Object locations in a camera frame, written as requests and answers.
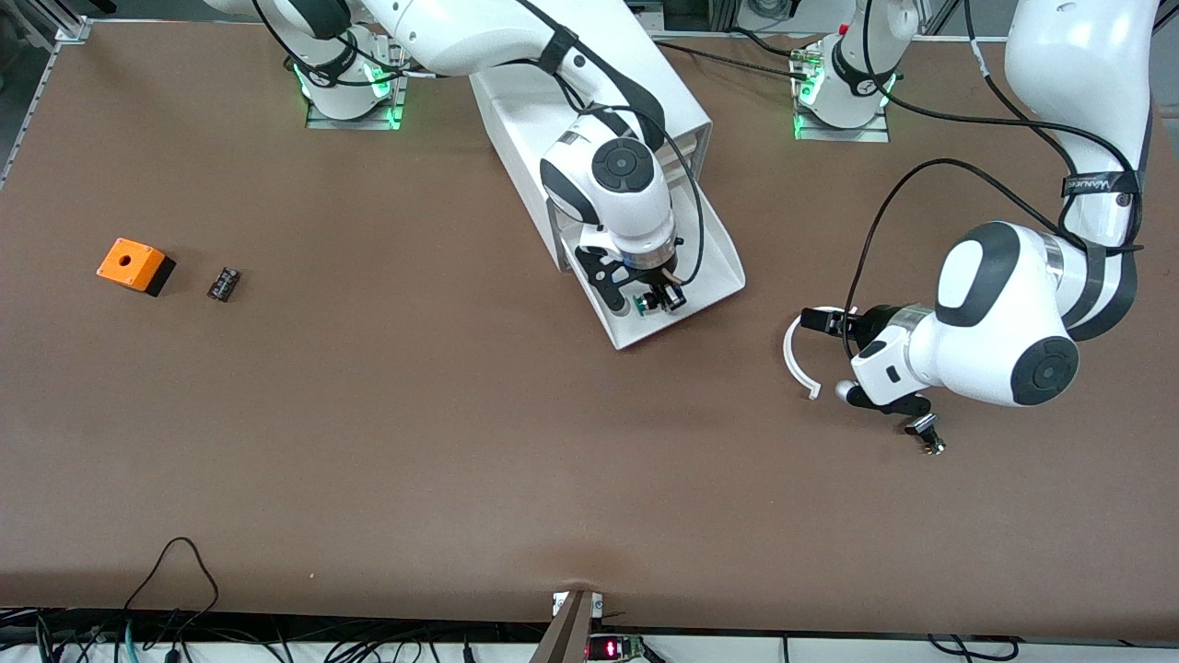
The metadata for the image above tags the black table cable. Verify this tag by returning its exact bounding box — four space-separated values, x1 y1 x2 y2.
649 40 811 80
728 26 811 58

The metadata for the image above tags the aluminium frame profile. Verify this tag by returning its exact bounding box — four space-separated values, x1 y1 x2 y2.
0 0 96 190

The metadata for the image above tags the white curved plastic ring segment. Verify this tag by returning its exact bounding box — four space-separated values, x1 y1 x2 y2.
783 306 859 401

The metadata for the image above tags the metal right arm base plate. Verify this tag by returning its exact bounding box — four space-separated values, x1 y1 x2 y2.
306 23 411 131

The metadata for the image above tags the device with red display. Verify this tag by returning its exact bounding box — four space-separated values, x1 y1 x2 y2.
586 634 650 663

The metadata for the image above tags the green push button switch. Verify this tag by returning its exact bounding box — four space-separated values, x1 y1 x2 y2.
631 284 689 319

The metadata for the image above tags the black sagging cable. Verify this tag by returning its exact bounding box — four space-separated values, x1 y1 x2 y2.
926 634 1020 662

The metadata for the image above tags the white plastic drawer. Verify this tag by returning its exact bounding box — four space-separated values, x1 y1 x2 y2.
564 180 747 352

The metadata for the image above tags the orange button enclosure box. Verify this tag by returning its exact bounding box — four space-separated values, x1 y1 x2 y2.
96 238 177 297

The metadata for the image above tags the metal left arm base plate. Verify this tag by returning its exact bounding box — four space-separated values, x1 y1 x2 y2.
794 109 892 144

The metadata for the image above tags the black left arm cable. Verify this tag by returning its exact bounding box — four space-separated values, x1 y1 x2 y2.
843 158 1148 365

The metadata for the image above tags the black looped cable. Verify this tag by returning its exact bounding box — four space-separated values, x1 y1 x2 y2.
123 537 220 636

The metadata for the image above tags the grey camera mounting post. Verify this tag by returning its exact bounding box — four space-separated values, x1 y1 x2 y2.
530 589 604 663

